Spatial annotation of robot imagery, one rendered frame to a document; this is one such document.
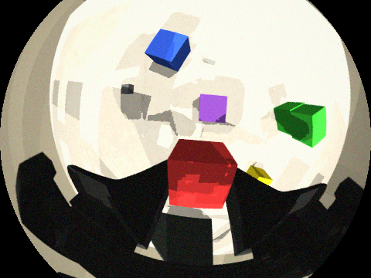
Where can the purple block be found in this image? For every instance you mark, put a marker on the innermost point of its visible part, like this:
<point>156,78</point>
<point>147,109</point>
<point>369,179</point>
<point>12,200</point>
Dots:
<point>212,108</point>

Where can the blue block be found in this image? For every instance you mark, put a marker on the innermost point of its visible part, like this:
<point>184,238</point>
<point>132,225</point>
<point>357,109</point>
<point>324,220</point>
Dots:
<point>169,49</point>

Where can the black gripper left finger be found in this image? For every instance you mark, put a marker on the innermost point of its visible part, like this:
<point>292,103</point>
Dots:
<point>137,200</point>

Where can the red block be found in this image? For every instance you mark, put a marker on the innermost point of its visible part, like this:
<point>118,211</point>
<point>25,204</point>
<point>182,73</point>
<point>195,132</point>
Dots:
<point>200,174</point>

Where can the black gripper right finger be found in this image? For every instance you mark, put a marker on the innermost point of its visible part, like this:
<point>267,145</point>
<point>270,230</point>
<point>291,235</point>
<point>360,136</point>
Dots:
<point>255,209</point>

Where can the yellow block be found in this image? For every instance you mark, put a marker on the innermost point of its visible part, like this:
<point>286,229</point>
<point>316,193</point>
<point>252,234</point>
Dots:
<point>259,174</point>

